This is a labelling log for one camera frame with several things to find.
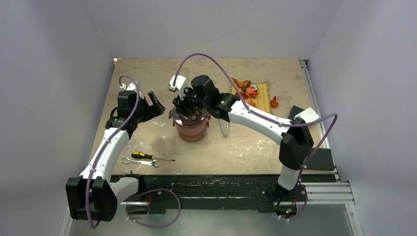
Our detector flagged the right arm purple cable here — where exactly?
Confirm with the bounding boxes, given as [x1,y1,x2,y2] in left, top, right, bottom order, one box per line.
[173,53,338,183]

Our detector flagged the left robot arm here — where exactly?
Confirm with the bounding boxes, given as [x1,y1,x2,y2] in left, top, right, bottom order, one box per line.
[65,90,165,222]

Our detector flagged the transparent grey pot lid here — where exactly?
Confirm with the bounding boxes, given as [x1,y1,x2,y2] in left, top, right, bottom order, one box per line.
[169,107,211,128]

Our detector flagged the silver open-end wrench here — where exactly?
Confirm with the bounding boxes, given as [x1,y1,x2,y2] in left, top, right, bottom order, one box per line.
[122,157,159,168]

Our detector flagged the white small box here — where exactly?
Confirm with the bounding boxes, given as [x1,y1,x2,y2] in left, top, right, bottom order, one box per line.
[296,108,320,123]

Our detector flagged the yellow black screwdriver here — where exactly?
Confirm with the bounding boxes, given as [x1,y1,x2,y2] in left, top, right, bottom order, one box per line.
[131,152,175,161]

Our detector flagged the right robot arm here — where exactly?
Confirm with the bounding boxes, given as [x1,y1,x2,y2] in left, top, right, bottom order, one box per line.
[169,75,314,200]

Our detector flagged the yellow food tray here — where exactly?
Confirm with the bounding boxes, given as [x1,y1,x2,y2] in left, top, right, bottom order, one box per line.
[231,82,271,113]

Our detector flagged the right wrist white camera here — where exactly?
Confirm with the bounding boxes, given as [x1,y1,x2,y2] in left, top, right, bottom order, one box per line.
[169,75,190,100]

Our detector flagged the toy food pile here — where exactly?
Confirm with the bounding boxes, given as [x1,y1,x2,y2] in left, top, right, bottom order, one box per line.
[231,78,258,99]

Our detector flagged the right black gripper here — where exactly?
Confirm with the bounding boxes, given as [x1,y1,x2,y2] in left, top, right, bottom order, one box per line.
[174,85,210,117]

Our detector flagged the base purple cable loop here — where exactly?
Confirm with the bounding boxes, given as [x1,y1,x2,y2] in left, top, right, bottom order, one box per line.
[125,189,181,229]

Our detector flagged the loose red pepper slice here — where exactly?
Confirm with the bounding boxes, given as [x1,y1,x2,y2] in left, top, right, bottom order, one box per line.
[270,96,279,108]

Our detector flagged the red shrimp toy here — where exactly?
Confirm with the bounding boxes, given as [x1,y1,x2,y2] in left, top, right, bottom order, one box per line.
[245,86,259,98]

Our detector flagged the wrist white camera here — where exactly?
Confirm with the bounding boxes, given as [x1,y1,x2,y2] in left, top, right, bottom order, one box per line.
[169,75,190,100]
[120,83,144,99]

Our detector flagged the aluminium frame rail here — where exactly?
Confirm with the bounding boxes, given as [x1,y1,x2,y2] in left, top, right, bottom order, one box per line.
[299,60,363,236]

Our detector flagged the red steel pot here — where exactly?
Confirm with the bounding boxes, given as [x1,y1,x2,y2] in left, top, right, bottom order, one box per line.
[169,107,211,143]

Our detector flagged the metal serving tongs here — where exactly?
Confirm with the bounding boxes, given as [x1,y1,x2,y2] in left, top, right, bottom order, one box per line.
[219,119,230,138]

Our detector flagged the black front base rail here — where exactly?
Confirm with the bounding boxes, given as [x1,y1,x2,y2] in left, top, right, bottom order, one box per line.
[107,174,338,214]

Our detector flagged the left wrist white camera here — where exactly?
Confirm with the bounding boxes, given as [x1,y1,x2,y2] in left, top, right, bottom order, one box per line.
[120,83,144,99]

